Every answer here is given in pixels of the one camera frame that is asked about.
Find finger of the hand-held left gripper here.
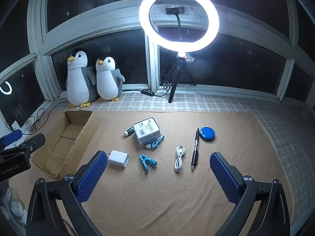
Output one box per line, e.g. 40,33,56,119
0,133,46,156
0,129,23,146

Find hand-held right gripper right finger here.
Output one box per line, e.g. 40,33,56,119
210,152,291,236

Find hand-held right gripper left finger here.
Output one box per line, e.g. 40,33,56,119
26,150,108,236

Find cardboard box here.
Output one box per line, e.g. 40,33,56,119
32,111,99,179

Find white charger adapter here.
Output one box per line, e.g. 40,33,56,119
107,150,130,169

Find black pen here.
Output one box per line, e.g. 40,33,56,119
191,128,200,171

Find teal plastic clip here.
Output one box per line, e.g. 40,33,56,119
139,154,158,174
151,135,165,151

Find silver tin with white label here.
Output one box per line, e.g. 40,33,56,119
133,117,162,144

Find white power strip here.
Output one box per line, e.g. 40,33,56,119
6,117,35,134

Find blue round lid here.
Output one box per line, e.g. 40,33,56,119
200,126,215,142

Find large penguin plush toy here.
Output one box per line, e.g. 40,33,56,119
65,47,97,108

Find small penguin plush toy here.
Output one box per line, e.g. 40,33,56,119
95,56,125,102

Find black gooseneck phone holder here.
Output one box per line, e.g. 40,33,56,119
165,5,186,41

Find white coiled cable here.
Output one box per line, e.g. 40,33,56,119
174,145,186,173

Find white window frame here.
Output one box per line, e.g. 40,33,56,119
0,0,315,104

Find white ring light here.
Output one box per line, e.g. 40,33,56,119
138,0,219,53

